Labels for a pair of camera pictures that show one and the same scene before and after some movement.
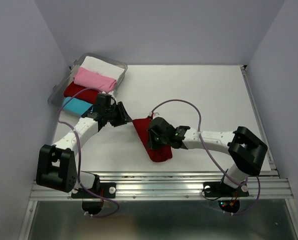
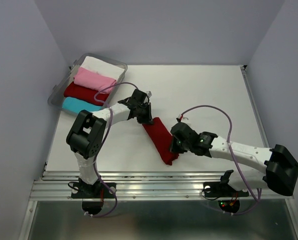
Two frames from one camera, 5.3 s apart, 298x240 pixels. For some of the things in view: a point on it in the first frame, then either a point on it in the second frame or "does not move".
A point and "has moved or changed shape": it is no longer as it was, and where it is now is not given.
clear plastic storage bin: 88,76 does not move
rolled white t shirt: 104,66 does not move
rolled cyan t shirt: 76,105 does not move
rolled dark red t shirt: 88,95 does not move
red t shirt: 163,154 has moved or changed shape
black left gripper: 123,117 → 147,119
